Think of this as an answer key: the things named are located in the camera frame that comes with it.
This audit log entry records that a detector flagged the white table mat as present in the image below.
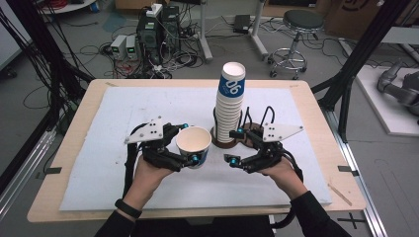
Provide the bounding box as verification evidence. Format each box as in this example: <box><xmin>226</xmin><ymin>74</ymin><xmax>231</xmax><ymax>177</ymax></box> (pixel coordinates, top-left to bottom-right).
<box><xmin>58</xmin><ymin>86</ymin><xmax>333</xmax><ymax>212</ymax></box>

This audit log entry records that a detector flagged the black wristband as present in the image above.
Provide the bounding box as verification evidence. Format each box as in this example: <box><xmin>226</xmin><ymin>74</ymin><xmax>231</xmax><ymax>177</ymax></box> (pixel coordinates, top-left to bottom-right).
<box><xmin>114</xmin><ymin>197</ymin><xmax>143</xmax><ymax>219</ymax></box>

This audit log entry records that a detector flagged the white round table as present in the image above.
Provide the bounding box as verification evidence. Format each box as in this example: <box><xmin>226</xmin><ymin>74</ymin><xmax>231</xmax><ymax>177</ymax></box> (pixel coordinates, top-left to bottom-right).
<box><xmin>39</xmin><ymin>0</ymin><xmax>97</xmax><ymax>15</ymax></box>

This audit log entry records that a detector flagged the white power strip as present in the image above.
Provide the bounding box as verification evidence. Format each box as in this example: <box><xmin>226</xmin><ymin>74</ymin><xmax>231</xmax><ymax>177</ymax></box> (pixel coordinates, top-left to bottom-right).
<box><xmin>145</xmin><ymin>3</ymin><xmax>164</xmax><ymax>19</ymax></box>

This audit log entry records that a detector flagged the white floor platform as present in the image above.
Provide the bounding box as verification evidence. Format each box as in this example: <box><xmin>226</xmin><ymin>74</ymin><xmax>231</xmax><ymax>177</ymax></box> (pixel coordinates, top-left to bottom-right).
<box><xmin>355</xmin><ymin>64</ymin><xmax>419</xmax><ymax>137</ymax></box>

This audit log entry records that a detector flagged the black cable bundle post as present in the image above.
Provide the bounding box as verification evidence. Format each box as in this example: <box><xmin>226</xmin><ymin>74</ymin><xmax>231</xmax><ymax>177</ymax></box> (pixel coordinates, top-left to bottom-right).
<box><xmin>0</xmin><ymin>0</ymin><xmax>95</xmax><ymax>112</ymax></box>

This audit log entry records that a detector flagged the single white blue paper cup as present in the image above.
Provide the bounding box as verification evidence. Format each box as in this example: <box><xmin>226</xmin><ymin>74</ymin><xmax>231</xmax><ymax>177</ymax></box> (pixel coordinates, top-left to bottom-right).
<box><xmin>175</xmin><ymin>125</ymin><xmax>212</xmax><ymax>170</ymax></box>

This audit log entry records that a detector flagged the black tape cross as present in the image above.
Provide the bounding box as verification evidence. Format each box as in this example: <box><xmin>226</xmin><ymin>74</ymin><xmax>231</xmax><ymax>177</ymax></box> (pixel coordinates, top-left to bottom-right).
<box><xmin>337</xmin><ymin>211</ymin><xmax>367</xmax><ymax>231</ymax></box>

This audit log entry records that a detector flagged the person's right hand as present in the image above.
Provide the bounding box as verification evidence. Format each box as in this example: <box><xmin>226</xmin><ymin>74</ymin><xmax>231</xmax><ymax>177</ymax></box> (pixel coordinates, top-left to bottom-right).
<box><xmin>260</xmin><ymin>157</ymin><xmax>309</xmax><ymax>200</ymax></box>

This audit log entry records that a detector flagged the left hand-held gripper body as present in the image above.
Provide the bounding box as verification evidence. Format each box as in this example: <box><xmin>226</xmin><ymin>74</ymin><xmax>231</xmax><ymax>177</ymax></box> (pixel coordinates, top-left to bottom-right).
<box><xmin>124</xmin><ymin>117</ymin><xmax>183</xmax><ymax>173</ymax></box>

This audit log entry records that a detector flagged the person's dark clothing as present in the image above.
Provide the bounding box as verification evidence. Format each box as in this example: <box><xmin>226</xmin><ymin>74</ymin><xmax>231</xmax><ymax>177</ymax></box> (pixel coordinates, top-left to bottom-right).
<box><xmin>133</xmin><ymin>215</ymin><xmax>276</xmax><ymax>237</ymax></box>

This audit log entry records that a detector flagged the brown cardboard box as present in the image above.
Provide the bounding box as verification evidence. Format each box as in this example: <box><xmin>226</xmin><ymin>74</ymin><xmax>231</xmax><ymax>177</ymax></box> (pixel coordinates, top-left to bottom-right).
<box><xmin>324</xmin><ymin>0</ymin><xmax>383</xmax><ymax>40</ymax></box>

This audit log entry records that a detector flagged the left hand-held gripper cable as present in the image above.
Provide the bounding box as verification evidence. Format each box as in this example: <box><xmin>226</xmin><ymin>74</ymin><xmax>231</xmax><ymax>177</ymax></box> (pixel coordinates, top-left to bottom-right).
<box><xmin>122</xmin><ymin>122</ymin><xmax>148</xmax><ymax>199</ymax></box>

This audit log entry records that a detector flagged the large black computer tower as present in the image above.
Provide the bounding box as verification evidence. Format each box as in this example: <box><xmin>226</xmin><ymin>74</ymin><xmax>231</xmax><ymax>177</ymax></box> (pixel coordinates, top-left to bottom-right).
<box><xmin>135</xmin><ymin>14</ymin><xmax>164</xmax><ymax>65</ymax></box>

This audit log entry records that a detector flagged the black frame post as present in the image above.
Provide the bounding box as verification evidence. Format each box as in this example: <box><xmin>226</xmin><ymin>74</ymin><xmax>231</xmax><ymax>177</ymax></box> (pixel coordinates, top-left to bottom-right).
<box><xmin>310</xmin><ymin>0</ymin><xmax>413</xmax><ymax>142</ymax></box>

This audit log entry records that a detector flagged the hand-held gripper cable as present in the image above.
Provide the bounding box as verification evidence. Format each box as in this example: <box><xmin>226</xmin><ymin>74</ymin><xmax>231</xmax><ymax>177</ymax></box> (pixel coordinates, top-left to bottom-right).
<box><xmin>122</xmin><ymin>122</ymin><xmax>148</xmax><ymax>199</ymax></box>
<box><xmin>271</xmin><ymin>149</ymin><xmax>304</xmax><ymax>230</ymax></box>

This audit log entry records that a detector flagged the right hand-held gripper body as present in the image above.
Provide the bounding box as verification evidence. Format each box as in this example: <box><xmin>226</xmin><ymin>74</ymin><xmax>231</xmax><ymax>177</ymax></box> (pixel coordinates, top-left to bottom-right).
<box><xmin>241</xmin><ymin>123</ymin><xmax>305</xmax><ymax>174</ymax></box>

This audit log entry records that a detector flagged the black flat box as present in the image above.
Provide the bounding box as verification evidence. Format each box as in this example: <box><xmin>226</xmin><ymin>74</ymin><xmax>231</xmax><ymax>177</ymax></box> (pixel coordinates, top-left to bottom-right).
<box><xmin>232</xmin><ymin>14</ymin><xmax>252</xmax><ymax>35</ymax></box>

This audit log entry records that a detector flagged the black round stool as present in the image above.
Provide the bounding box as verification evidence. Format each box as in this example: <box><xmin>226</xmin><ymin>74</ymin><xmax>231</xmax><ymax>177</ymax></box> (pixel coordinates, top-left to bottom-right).
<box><xmin>267</xmin><ymin>9</ymin><xmax>325</xmax><ymax>81</ymax></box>

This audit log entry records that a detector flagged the white desk leg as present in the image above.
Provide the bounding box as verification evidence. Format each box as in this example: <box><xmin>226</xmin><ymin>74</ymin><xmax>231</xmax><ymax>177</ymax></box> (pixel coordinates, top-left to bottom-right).
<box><xmin>248</xmin><ymin>0</ymin><xmax>270</xmax><ymax>60</ymax></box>
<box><xmin>197</xmin><ymin>0</ymin><xmax>214</xmax><ymax>64</ymax></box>

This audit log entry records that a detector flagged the brown cup rack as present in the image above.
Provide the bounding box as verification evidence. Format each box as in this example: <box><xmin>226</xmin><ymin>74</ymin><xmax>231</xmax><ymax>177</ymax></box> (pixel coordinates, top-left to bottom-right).
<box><xmin>209</xmin><ymin>106</ymin><xmax>277</xmax><ymax>149</ymax></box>

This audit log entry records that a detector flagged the person's left hand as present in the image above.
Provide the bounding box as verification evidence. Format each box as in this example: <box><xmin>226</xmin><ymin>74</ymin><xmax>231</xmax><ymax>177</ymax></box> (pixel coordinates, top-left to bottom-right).
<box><xmin>123</xmin><ymin>156</ymin><xmax>174</xmax><ymax>211</ymax></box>

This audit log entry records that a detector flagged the aluminium rail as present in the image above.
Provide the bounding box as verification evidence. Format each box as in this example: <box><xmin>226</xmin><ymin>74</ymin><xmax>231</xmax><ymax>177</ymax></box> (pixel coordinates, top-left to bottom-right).
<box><xmin>0</xmin><ymin>128</ymin><xmax>57</xmax><ymax>219</ymax></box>
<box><xmin>323</xmin><ymin>108</ymin><xmax>389</xmax><ymax>237</ymax></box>

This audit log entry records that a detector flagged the white power supply unit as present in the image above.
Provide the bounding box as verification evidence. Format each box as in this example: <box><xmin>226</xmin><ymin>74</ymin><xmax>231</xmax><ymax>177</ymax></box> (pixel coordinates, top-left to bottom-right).
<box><xmin>110</xmin><ymin>34</ymin><xmax>128</xmax><ymax>61</ymax></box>
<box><xmin>126</xmin><ymin>35</ymin><xmax>139</xmax><ymax>61</ymax></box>

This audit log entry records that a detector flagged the black tape strip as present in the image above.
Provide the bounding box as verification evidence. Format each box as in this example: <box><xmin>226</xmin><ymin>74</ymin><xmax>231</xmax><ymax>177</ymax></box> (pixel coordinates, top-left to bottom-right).
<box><xmin>337</xmin><ymin>165</ymin><xmax>361</xmax><ymax>178</ymax></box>
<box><xmin>43</xmin><ymin>166</ymin><xmax>63</xmax><ymax>176</ymax></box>

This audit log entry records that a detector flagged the stack of paper cups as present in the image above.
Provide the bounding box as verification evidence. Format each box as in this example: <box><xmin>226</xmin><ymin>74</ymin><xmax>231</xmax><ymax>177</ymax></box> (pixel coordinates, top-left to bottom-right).
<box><xmin>213</xmin><ymin>61</ymin><xmax>247</xmax><ymax>144</ymax></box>

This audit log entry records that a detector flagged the slim black computer tower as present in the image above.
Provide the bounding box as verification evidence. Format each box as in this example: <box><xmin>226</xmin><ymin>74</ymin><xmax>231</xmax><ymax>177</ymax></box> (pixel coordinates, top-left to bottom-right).
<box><xmin>161</xmin><ymin>5</ymin><xmax>182</xmax><ymax>54</ymax></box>

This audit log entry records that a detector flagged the tangle of floor cables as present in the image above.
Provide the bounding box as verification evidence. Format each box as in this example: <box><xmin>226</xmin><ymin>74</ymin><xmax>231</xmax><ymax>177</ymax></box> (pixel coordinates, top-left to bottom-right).
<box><xmin>77</xmin><ymin>13</ymin><xmax>207</xmax><ymax>80</ymax></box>

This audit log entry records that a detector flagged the right hand-held gripper cable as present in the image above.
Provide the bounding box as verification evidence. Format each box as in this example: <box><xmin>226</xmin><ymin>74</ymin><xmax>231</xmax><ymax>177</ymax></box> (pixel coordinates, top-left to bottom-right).
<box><xmin>271</xmin><ymin>149</ymin><xmax>304</xmax><ymax>230</ymax></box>

